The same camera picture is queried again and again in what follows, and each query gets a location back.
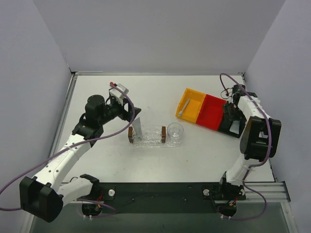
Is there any light blue toothbrush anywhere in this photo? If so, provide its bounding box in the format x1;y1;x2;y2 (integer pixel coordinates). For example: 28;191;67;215
178;98;190;117

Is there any yellow plastic bin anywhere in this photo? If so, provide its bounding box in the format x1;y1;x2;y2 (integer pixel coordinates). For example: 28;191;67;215
175;88;206;123

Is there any clear plastic cup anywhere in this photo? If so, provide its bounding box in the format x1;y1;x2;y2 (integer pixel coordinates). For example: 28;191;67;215
167;122;184;143

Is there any red plastic bin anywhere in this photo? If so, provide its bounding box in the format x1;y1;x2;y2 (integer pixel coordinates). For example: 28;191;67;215
196;94;226;131

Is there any black plastic bin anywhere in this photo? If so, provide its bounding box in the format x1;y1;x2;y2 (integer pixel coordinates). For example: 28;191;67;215
217;110;246;138

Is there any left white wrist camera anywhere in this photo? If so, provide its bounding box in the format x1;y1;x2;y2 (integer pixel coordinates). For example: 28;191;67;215
109;83;129;106

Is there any white toothpaste tube green cap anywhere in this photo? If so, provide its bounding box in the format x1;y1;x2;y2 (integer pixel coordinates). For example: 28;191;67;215
230;120;240;134

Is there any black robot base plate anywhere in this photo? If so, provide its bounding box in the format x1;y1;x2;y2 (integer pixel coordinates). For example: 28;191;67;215
81;182;246;215

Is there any brown wooden tray foot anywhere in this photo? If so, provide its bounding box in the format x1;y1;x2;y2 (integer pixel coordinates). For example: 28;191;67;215
128;126;134;144
161;126;166;144

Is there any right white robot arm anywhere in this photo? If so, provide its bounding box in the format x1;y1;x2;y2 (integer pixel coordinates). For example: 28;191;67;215
218;84;281;199

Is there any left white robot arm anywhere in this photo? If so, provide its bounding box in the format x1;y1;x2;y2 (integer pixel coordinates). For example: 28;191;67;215
19;95;141;222

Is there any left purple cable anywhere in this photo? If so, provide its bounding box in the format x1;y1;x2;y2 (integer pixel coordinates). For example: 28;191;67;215
0;82;136;211

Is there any clear textured oval tray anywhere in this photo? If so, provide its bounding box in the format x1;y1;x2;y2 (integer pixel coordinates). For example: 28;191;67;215
130;126;182;148

